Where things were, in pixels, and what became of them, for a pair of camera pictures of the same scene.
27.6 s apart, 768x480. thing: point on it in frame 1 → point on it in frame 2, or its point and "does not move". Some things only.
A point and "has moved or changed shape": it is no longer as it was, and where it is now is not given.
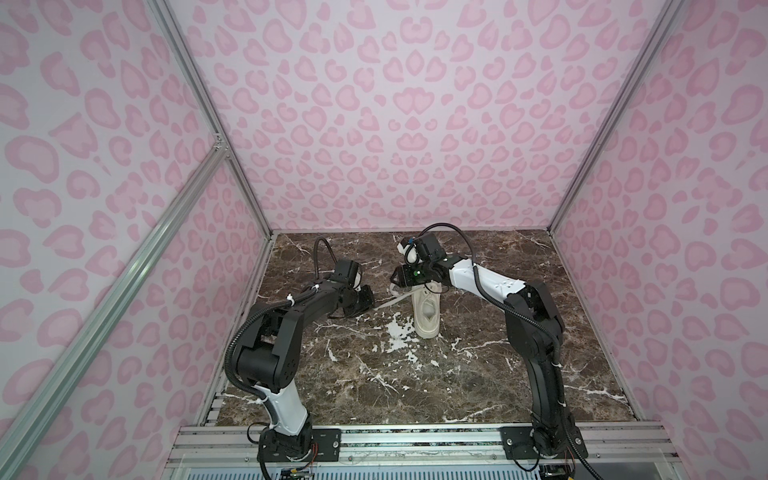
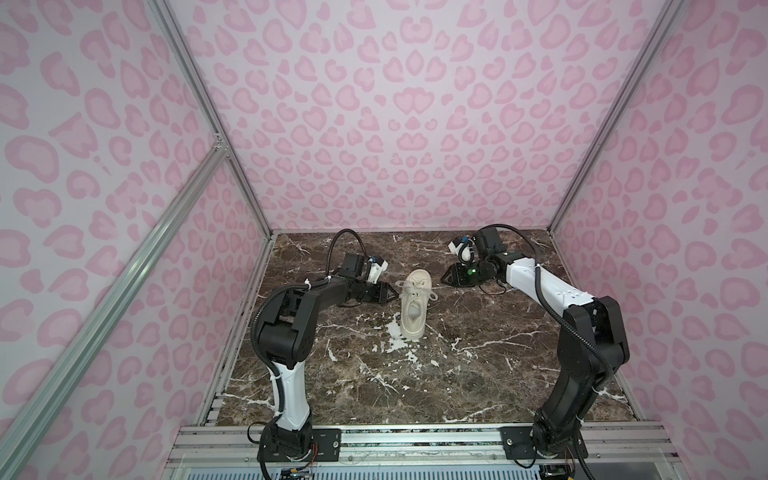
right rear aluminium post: [666, 16] does not move
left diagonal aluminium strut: [27, 439] does not move
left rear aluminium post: [194, 76] does not move
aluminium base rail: [233, 452] does not move
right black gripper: [404, 277] → [458, 278]
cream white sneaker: [427, 298] has moved or changed shape
